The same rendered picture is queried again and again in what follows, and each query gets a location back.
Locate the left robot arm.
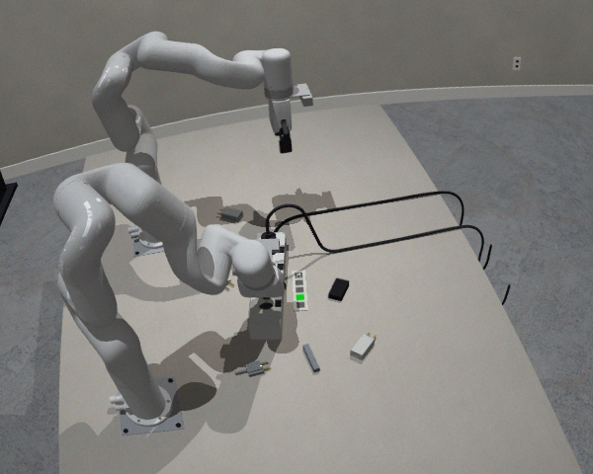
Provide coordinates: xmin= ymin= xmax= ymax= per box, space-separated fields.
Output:
xmin=92 ymin=32 xmax=313 ymax=184

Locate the white rectangular plug with two brass pins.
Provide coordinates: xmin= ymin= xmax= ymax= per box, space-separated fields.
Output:
xmin=350 ymin=333 xmax=376 ymax=360

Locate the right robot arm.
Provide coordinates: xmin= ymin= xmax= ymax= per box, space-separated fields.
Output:
xmin=53 ymin=163 xmax=280 ymax=427

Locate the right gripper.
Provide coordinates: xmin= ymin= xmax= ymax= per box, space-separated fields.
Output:
xmin=237 ymin=266 xmax=287 ymax=299

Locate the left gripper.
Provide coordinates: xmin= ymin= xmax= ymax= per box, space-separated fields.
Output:
xmin=265 ymin=96 xmax=292 ymax=153

